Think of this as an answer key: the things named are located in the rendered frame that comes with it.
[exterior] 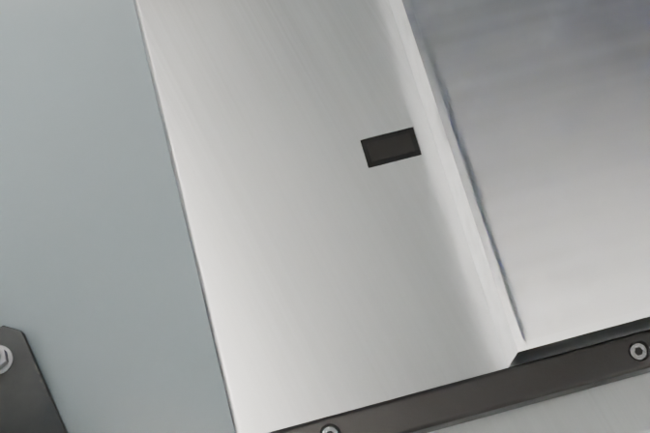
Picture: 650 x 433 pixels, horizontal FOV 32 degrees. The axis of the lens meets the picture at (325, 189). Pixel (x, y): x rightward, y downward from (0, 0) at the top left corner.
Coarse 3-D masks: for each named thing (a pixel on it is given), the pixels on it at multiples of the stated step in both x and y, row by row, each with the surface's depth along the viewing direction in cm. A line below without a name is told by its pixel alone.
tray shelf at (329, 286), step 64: (192, 0) 65; (256, 0) 65; (320, 0) 65; (384, 0) 65; (192, 64) 64; (256, 64) 64; (320, 64) 64; (384, 64) 64; (192, 128) 62; (256, 128) 62; (320, 128) 62; (384, 128) 62; (192, 192) 61; (256, 192) 61; (320, 192) 61; (384, 192) 61; (448, 192) 61; (256, 256) 60; (320, 256) 60; (384, 256) 60; (448, 256) 60; (256, 320) 59; (320, 320) 59; (384, 320) 59; (448, 320) 58; (256, 384) 58; (320, 384) 57; (384, 384) 57; (640, 384) 57
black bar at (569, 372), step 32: (576, 352) 56; (608, 352) 56; (640, 352) 56; (448, 384) 55; (480, 384) 55; (512, 384) 55; (544, 384) 55; (576, 384) 55; (352, 416) 55; (384, 416) 55; (416, 416) 55; (448, 416) 55; (480, 416) 56
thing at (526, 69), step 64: (448, 0) 65; (512, 0) 65; (576, 0) 64; (640, 0) 64; (448, 64) 63; (512, 64) 63; (576, 64) 63; (640, 64) 63; (448, 128) 58; (512, 128) 62; (576, 128) 62; (640, 128) 62; (512, 192) 61; (576, 192) 60; (640, 192) 60; (512, 256) 59; (576, 256) 59; (640, 256) 59; (512, 320) 55; (576, 320) 58; (640, 320) 55
